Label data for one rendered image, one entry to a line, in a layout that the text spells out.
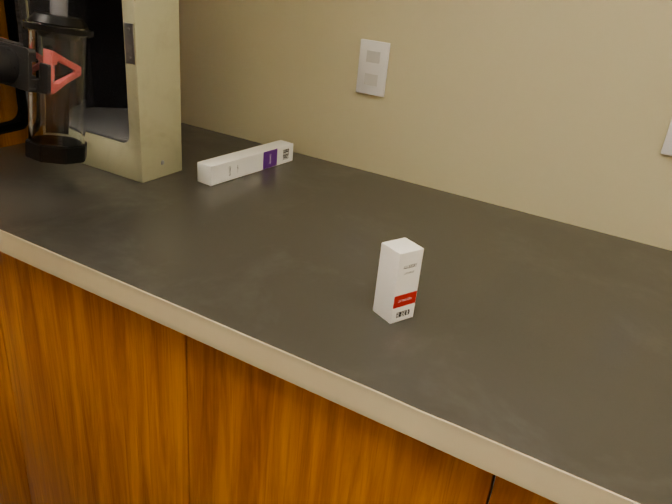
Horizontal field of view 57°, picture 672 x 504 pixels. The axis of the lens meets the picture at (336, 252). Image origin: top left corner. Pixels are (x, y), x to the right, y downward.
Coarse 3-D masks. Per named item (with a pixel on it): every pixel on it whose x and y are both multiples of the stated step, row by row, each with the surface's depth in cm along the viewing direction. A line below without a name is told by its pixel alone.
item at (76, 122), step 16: (32, 32) 100; (48, 32) 99; (32, 48) 101; (48, 48) 100; (64, 48) 101; (80, 48) 103; (32, 64) 102; (80, 64) 104; (80, 80) 105; (32, 96) 104; (48, 96) 103; (64, 96) 104; (80, 96) 106; (32, 112) 105; (48, 112) 104; (64, 112) 105; (80, 112) 107; (32, 128) 106; (48, 128) 105; (64, 128) 106; (80, 128) 108; (48, 144) 106; (64, 144) 107; (80, 144) 109
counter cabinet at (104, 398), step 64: (0, 256) 106; (0, 320) 114; (64, 320) 102; (128, 320) 94; (0, 384) 122; (64, 384) 109; (128, 384) 99; (192, 384) 91; (256, 384) 84; (0, 448) 132; (64, 448) 117; (128, 448) 106; (192, 448) 96; (256, 448) 88; (320, 448) 82; (384, 448) 76
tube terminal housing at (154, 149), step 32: (128, 0) 108; (160, 0) 112; (160, 32) 115; (128, 64) 113; (160, 64) 117; (128, 96) 116; (160, 96) 119; (160, 128) 122; (96, 160) 126; (128, 160) 122; (160, 160) 124
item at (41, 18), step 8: (56, 0) 101; (64, 0) 102; (56, 8) 101; (64, 8) 102; (32, 16) 100; (40, 16) 100; (48, 16) 100; (56, 16) 100; (64, 16) 102; (72, 16) 106; (56, 24) 99; (64, 24) 100; (72, 24) 101; (80, 24) 102
